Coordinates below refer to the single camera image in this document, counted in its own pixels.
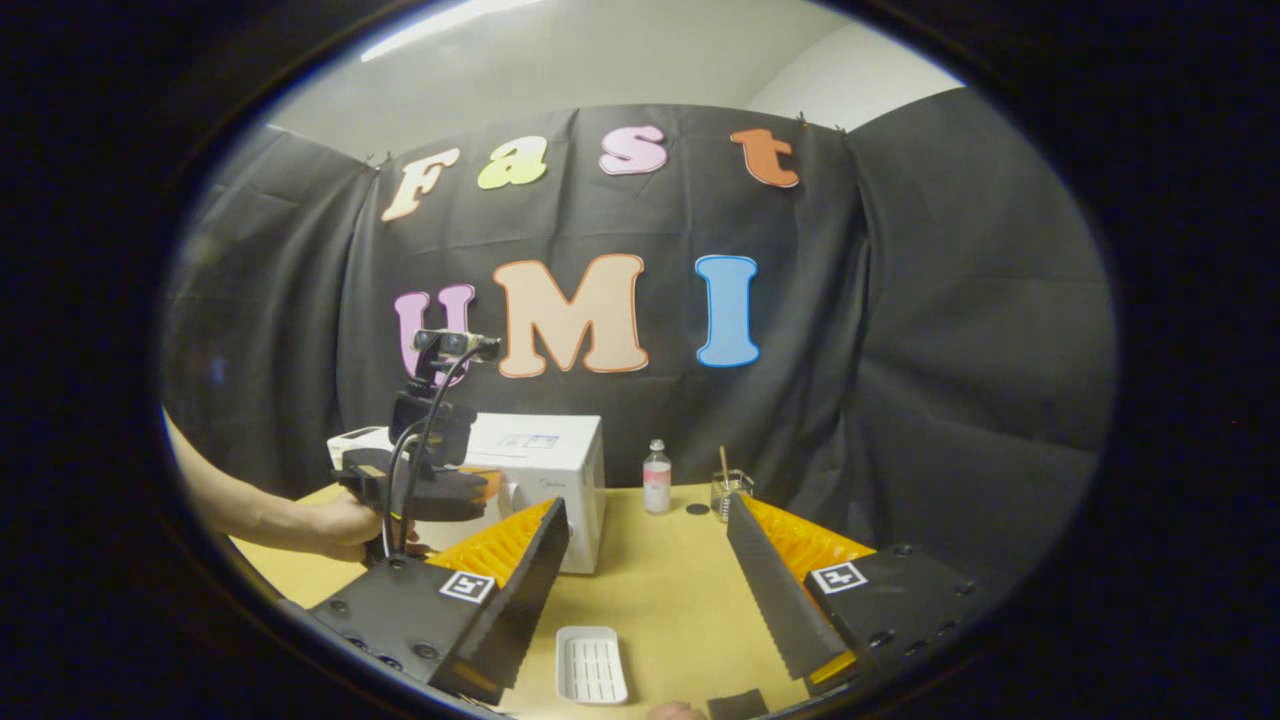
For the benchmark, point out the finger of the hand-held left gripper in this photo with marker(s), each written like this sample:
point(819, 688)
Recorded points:
point(440, 495)

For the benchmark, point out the small bottle with pink label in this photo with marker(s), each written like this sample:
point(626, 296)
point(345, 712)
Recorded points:
point(657, 485)

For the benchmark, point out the white toaster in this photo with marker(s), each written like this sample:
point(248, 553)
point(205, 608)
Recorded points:
point(360, 438)

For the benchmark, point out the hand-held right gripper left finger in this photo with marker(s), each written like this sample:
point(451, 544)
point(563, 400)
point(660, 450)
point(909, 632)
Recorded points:
point(525, 600)

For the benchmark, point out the white microwave oven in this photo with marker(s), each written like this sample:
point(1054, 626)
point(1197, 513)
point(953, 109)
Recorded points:
point(560, 470)

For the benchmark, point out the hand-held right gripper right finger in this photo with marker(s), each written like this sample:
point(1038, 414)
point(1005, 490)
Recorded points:
point(775, 590)

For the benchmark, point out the white ribbed tray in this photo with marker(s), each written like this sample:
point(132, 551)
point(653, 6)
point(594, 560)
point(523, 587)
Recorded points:
point(592, 665)

